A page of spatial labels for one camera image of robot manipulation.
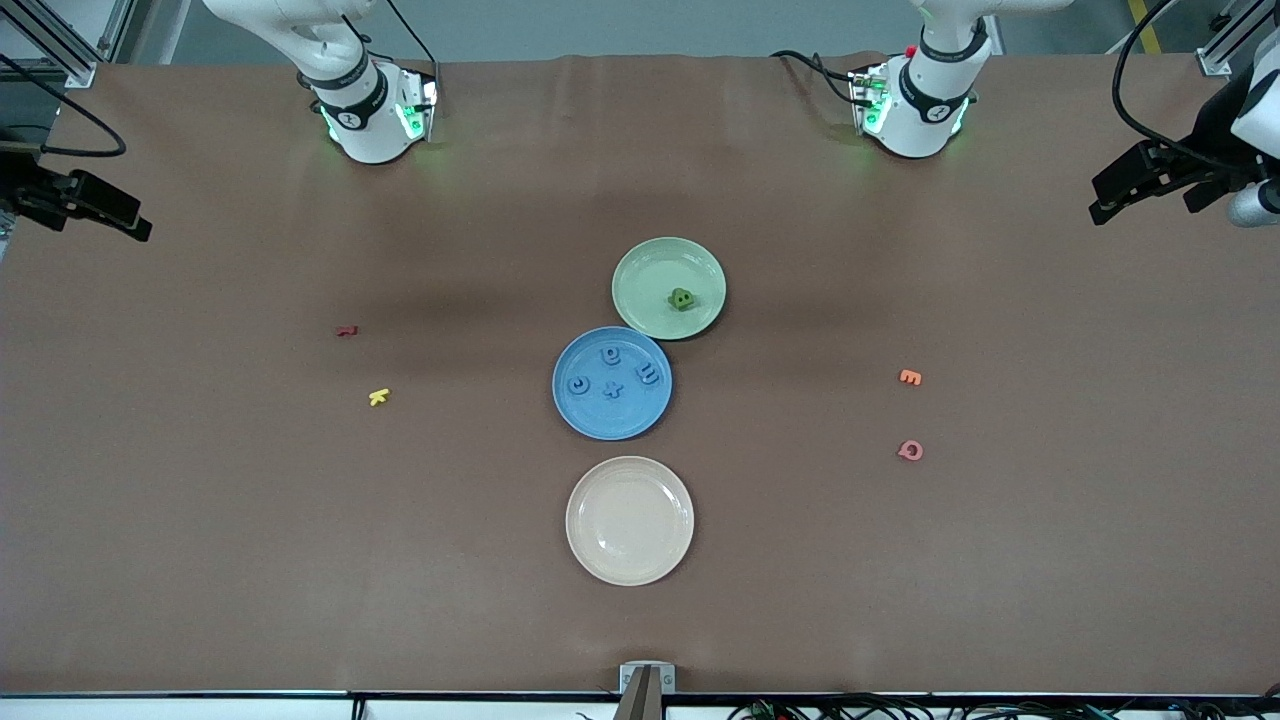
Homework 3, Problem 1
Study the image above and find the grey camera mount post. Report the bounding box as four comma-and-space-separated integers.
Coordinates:
613, 667, 663, 720

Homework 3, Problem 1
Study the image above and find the brown table cover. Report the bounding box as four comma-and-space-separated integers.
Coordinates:
0, 52, 1280, 696

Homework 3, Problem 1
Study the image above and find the black base cable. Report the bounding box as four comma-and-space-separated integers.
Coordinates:
770, 48, 866, 109
385, 0, 441, 69

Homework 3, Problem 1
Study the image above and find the aluminium frame profile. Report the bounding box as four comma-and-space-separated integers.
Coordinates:
0, 0, 136, 89
1197, 0, 1280, 76

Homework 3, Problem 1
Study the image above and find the blue plate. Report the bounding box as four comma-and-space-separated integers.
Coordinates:
552, 326, 674, 442

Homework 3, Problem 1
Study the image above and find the beige plate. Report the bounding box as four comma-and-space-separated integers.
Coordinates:
565, 455, 696, 587

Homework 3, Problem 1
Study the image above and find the black cable bundle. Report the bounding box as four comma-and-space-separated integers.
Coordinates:
725, 693, 1280, 720

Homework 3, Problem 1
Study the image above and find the green plate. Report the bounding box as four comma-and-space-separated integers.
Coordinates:
611, 236, 728, 342

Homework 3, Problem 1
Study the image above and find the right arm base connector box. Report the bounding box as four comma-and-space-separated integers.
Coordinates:
398, 65, 441, 143

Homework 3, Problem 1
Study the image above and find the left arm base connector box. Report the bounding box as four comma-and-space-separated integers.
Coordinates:
848, 62, 893, 138

